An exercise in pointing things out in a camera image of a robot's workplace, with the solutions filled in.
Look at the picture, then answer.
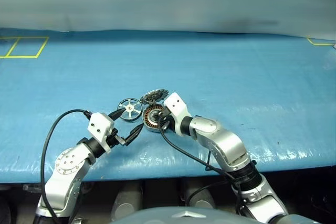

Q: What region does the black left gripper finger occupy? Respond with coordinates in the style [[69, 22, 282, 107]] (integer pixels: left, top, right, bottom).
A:
[[124, 124, 144, 145], [108, 108, 124, 120]]

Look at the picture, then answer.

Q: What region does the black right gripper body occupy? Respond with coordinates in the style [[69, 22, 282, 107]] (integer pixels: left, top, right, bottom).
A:
[[156, 108, 174, 131]]

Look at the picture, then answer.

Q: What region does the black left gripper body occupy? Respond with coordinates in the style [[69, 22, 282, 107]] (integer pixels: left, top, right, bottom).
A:
[[106, 127, 130, 149]]

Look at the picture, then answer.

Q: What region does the motor housing with copper windings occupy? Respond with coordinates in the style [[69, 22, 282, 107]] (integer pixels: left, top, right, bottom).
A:
[[142, 104, 166, 133]]

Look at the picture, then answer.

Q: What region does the silver spoked rotor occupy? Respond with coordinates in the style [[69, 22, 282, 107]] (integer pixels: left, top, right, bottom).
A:
[[117, 98, 142, 123]]

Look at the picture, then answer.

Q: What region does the grey rounded cylinder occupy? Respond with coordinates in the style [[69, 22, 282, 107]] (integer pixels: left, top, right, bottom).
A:
[[182, 180, 217, 210], [111, 182, 144, 221]]

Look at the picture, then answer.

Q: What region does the blue table cover sheet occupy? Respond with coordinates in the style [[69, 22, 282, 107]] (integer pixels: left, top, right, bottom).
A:
[[0, 27, 336, 184]]

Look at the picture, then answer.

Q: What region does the grey robot torso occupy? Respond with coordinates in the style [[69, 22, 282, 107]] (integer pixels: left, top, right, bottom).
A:
[[111, 206, 221, 224]]

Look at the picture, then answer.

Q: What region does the yellow tape double square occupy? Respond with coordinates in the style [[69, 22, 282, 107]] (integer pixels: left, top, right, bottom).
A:
[[0, 36, 50, 59]]

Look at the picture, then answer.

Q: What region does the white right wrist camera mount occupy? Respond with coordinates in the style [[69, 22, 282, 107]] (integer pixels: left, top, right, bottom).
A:
[[162, 92, 192, 136]]

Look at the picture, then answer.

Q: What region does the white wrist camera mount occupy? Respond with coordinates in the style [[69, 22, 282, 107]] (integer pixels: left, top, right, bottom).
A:
[[87, 112, 116, 154], [162, 92, 192, 136]]

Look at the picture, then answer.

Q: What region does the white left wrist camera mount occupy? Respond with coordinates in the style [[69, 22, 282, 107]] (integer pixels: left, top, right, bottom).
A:
[[87, 112, 116, 154]]

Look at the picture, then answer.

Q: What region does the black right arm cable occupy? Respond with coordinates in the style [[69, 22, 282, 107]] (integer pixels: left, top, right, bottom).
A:
[[157, 119, 259, 217]]

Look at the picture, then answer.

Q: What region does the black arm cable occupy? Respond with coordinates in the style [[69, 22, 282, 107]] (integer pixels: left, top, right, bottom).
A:
[[157, 119, 259, 217], [40, 109, 91, 224]]

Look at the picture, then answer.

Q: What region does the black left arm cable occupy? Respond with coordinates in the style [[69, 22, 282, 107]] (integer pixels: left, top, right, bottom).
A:
[[40, 109, 91, 224]]

